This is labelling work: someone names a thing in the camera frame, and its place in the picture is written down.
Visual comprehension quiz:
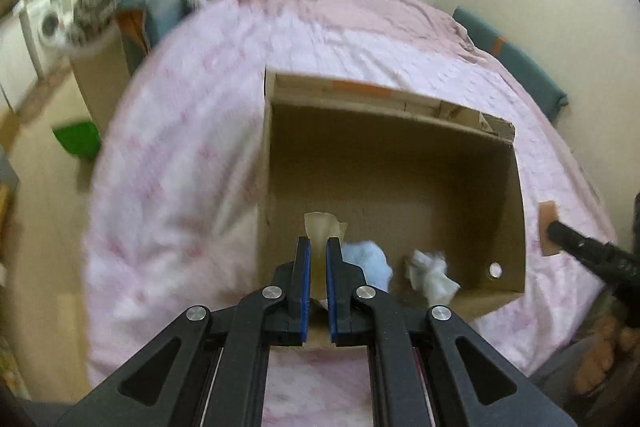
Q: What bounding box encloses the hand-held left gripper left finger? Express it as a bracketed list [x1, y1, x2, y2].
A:
[55, 236, 313, 427]

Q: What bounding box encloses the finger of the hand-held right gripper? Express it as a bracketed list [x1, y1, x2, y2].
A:
[546, 219, 640, 295]

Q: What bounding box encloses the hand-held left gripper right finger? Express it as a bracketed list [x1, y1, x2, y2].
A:
[326, 236, 576, 427]

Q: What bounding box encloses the light blue fluffy scrunchie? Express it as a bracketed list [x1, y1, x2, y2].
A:
[341, 239, 396, 293]

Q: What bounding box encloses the tan soft tube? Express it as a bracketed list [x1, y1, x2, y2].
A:
[539, 200, 559, 257]

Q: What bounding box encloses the cream scrunchie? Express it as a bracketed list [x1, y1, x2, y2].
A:
[304, 211, 349, 303]

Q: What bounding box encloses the white knotted cloth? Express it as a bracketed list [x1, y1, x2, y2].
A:
[404, 249, 462, 305]

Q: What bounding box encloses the brown cardboard box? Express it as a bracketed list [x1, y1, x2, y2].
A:
[256, 68, 527, 323]

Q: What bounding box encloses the person's right hand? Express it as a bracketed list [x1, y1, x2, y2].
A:
[572, 307, 640, 395]

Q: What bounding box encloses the person's grey trouser leg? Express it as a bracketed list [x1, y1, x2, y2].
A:
[525, 334, 601, 427]

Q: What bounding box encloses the pink bow print bedspread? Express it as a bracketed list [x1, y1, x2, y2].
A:
[82, 0, 618, 427]

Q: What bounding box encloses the teal cushion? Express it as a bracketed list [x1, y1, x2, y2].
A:
[452, 6, 569, 122]

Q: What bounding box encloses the green floor item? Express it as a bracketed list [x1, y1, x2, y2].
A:
[52, 121, 101, 160]

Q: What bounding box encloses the tall cardboard box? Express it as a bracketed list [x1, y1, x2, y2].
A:
[70, 27, 131, 138]

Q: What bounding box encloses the blue fleece lined garment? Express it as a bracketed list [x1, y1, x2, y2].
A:
[117, 0, 208, 68]

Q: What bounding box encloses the white washing machine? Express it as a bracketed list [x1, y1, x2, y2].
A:
[22, 0, 76, 72]

